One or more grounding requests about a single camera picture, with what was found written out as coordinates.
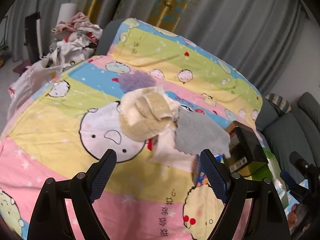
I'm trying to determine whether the grey cleaning cloth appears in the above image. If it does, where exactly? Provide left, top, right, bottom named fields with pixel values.
left=175, top=107, right=231, bottom=158

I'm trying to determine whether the white cloth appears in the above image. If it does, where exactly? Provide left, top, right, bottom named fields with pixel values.
left=149, top=128, right=196, bottom=173

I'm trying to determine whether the beige cream towel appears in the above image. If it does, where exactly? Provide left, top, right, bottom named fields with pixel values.
left=119, top=86, right=181, bottom=142

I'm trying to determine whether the purple mesh bath pouf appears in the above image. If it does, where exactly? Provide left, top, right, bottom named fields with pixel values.
left=119, top=71, right=156, bottom=93

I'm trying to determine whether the green storage box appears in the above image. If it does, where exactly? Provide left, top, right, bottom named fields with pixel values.
left=249, top=147, right=289, bottom=208

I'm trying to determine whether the grey sofa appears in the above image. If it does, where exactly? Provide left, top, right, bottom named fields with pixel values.
left=255, top=92, right=319, bottom=171

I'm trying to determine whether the black and gold box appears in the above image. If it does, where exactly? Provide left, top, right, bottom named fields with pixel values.
left=223, top=121, right=268, bottom=177

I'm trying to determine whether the striped patterned cushion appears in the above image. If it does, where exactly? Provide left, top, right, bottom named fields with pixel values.
left=265, top=93, right=292, bottom=116

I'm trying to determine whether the colourful cartoon bed sheet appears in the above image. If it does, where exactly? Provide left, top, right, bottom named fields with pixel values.
left=0, top=17, right=311, bottom=240

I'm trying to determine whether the black floor stand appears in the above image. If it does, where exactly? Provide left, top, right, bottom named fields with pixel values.
left=24, top=0, right=43, bottom=64

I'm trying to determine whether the pile of clothes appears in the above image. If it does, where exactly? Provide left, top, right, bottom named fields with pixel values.
left=41, top=12, right=103, bottom=68

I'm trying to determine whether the white paper roll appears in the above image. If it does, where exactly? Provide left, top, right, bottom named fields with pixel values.
left=56, top=3, right=79, bottom=24

